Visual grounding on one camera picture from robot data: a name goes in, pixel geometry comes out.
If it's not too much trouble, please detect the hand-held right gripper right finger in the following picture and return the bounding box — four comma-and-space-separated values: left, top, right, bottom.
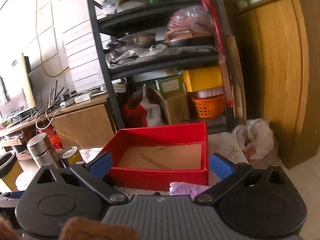
194, 152, 292, 205

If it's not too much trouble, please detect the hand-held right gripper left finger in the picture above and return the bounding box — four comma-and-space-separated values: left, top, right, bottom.
32, 151, 128, 205

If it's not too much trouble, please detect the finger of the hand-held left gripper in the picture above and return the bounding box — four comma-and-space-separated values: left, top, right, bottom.
0, 191, 25, 208

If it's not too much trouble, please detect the purple fluffy towel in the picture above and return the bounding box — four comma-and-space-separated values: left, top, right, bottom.
169, 182, 212, 196

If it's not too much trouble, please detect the red box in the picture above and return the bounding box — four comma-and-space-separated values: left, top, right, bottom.
99, 122, 209, 192

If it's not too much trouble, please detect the floral tablecloth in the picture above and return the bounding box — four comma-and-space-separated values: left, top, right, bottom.
80, 132, 250, 198

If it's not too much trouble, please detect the black rimmed cup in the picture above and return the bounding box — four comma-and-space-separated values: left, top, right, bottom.
0, 151, 23, 193

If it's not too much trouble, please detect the yellow drink can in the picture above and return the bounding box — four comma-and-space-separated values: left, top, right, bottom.
60, 146, 83, 168

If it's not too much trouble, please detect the wooden television stand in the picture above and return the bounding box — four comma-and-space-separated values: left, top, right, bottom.
0, 96, 118, 155

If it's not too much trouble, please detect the clear plastic bag with goods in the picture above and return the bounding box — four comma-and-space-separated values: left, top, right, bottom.
231, 119, 279, 169

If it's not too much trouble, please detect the steel thermos flask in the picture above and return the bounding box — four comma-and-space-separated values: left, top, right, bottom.
26, 132, 63, 168

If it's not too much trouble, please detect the red bag under stand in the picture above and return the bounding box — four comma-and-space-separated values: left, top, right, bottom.
37, 126, 63, 150

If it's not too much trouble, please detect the red plastic bag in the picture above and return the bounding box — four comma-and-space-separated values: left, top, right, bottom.
122, 91, 148, 128

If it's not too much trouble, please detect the orange plastic basket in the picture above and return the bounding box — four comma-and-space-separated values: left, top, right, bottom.
191, 94, 225, 118

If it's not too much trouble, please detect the white power adapter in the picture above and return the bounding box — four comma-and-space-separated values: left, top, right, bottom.
74, 92, 92, 103

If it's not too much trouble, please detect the brown fuzzy cloth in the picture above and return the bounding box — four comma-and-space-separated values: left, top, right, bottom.
0, 212, 140, 240

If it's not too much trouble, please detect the translucent plastic container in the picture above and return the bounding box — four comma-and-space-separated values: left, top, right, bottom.
195, 87, 224, 99

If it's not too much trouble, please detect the brown cardboard box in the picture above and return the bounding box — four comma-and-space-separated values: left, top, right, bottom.
152, 87, 190, 125

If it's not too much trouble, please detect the black router with antennas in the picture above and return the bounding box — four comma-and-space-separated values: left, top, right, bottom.
46, 80, 73, 108

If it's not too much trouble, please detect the white plastic device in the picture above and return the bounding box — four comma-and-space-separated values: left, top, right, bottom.
102, 79, 128, 93

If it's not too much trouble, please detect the yellow box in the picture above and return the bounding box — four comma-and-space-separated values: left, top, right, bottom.
181, 66, 224, 93

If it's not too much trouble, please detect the green box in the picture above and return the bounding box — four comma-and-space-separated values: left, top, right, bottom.
155, 74, 184, 93

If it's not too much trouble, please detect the flat screen television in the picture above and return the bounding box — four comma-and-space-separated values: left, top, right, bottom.
0, 52, 37, 124

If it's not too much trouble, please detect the flat cardboard sheet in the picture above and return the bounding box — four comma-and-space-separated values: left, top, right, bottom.
225, 35, 247, 120

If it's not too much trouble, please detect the clear bubble wrap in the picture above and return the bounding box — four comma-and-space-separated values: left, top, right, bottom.
105, 44, 168, 69

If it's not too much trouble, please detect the wooden cabinet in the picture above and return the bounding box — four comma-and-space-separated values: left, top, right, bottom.
217, 0, 320, 170

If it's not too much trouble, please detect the black frying pan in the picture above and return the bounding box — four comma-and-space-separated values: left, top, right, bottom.
166, 35, 215, 47

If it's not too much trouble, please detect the steel pot with lid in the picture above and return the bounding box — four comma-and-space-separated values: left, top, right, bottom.
107, 32, 157, 49

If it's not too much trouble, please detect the black metal shelf rack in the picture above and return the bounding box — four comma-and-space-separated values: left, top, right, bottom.
84, 0, 248, 135

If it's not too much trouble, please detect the brown pan lid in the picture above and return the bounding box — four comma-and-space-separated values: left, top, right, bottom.
165, 29, 198, 40

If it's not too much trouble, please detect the pink plastic bag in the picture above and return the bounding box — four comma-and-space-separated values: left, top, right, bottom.
167, 6, 215, 33

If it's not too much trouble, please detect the white bowl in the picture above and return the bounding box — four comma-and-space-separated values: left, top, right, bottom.
116, 0, 147, 13

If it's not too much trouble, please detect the crumpled white plastic bag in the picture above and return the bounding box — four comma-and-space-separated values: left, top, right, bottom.
101, 0, 120, 14

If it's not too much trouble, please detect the tangle of cables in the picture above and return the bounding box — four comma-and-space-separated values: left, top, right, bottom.
32, 100, 65, 130

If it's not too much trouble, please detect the yellow cable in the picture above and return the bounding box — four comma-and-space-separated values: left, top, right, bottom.
35, 0, 70, 78

